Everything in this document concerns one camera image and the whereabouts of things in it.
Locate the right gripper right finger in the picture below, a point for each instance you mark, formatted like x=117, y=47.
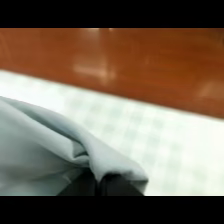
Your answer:
x=116, y=187

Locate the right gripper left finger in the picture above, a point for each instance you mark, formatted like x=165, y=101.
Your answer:
x=81, y=185

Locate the light grey shirt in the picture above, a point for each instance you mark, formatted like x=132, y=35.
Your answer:
x=40, y=146

